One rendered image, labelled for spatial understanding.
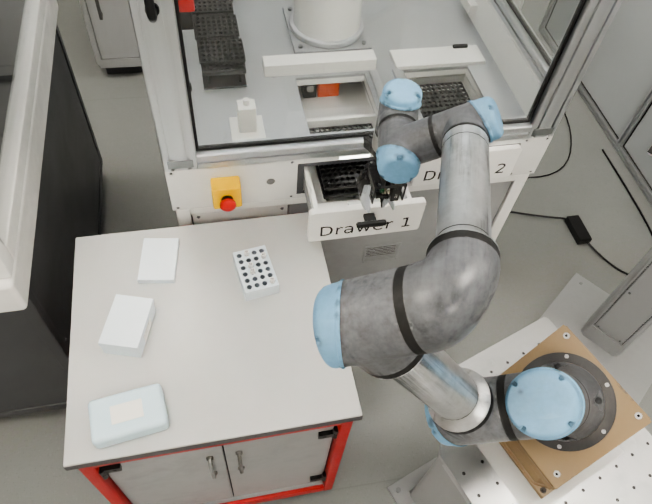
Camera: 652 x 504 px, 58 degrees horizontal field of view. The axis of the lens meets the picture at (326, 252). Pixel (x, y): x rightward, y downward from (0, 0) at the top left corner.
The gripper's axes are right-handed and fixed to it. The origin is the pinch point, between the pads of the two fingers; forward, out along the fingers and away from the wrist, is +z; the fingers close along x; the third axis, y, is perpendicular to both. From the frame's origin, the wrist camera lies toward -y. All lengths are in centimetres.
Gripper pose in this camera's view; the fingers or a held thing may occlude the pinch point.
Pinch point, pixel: (373, 201)
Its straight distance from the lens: 137.9
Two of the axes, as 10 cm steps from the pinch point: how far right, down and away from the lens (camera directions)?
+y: 2.0, 8.2, -5.4
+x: 9.8, -1.2, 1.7
